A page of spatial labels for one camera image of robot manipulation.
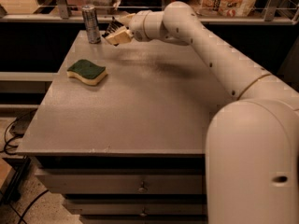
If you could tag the grey drawer cabinet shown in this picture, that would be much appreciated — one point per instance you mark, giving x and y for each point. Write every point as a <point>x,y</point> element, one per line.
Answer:
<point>149,114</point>

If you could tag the green yellow sponge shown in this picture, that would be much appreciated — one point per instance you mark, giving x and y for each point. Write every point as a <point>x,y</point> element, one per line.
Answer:
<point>87,72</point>

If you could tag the silver redbull can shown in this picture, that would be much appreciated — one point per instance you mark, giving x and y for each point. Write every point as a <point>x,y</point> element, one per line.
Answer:
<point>91,24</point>

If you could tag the top drawer with knob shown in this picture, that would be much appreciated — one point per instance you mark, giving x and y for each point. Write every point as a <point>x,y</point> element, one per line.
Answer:
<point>109,182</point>

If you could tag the metal railing frame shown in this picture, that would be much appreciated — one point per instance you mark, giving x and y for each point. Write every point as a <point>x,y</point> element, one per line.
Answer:
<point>271,11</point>

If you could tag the black rxbar chocolate wrapper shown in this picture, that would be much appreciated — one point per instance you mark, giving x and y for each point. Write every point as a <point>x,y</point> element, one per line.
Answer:
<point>111,30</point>

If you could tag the drawer with knob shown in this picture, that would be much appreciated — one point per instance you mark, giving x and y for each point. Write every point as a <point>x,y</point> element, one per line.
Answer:
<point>109,182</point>
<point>139,207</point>

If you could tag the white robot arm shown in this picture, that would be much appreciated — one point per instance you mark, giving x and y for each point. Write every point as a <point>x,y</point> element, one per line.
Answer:
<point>252,144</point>

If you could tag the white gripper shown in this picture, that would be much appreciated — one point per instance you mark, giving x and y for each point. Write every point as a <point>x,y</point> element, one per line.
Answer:
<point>137,26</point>

